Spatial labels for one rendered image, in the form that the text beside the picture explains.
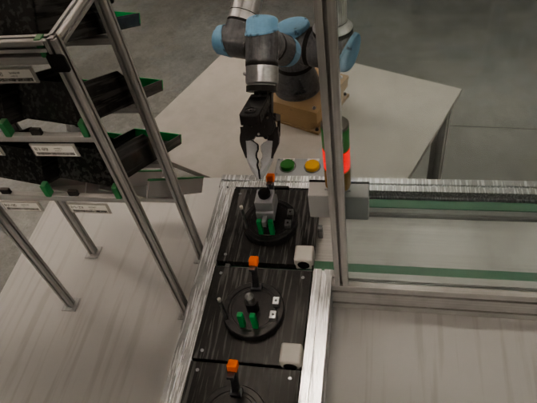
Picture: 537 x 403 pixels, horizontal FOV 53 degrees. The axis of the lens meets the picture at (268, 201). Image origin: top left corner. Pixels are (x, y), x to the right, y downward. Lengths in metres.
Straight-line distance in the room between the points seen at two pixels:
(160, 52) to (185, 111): 2.04
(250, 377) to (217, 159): 0.80
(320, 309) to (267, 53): 0.59
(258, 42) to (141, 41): 2.95
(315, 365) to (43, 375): 0.67
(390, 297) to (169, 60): 2.87
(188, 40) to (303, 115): 2.37
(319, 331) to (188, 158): 0.80
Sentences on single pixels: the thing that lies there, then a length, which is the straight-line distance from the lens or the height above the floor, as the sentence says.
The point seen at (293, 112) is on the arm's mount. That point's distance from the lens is 1.76.
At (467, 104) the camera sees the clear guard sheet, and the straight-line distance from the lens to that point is 0.90.
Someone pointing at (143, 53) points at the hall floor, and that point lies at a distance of 4.03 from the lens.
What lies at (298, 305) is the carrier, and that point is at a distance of 1.25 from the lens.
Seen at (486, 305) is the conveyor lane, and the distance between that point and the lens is 1.34.
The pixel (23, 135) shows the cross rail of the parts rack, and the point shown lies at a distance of 1.05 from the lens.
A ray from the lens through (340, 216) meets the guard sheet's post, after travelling 1.07.
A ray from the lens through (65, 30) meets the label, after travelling 0.89.
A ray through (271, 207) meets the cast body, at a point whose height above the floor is 1.07.
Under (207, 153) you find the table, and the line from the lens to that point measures 1.78.
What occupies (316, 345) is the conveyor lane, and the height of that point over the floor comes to 0.95.
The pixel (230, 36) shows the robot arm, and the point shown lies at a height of 1.33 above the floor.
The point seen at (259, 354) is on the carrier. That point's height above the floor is 0.97.
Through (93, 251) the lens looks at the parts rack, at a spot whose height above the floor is 0.88.
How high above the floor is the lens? 2.05
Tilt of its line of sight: 48 degrees down
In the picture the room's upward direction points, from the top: 12 degrees counter-clockwise
